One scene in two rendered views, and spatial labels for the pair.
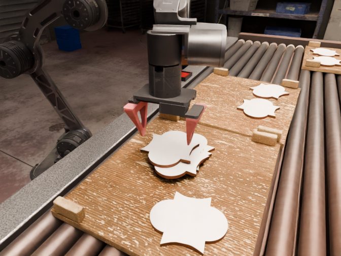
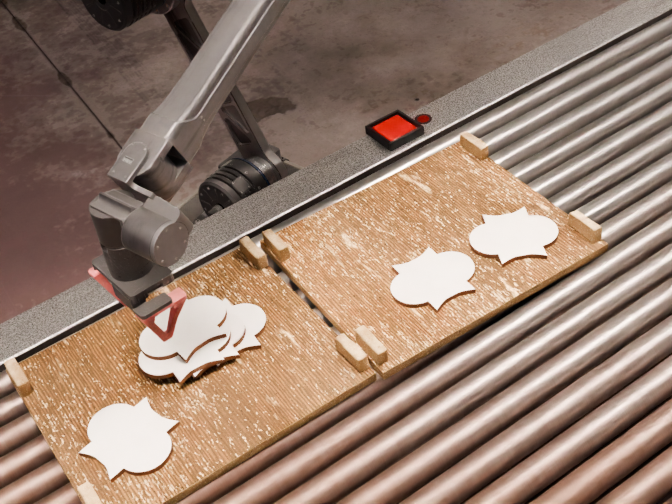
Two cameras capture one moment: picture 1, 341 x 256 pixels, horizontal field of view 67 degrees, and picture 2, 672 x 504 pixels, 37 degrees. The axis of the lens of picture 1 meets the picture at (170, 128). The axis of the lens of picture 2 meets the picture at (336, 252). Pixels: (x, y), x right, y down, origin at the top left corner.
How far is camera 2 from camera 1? 102 cm
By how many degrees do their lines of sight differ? 29
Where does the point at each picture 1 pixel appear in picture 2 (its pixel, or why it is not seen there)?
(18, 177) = not seen: hidden behind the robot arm
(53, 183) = (34, 330)
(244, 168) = (271, 394)
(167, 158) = (160, 345)
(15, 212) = not seen: outside the picture
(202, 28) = (155, 208)
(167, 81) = (115, 263)
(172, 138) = (197, 312)
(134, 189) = (107, 375)
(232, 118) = (359, 290)
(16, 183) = not seen: hidden behind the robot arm
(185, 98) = (140, 287)
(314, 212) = (303, 491)
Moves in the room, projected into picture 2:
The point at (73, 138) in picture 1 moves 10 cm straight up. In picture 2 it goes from (232, 183) to (225, 152)
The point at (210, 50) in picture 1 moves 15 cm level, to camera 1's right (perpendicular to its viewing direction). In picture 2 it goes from (141, 249) to (246, 283)
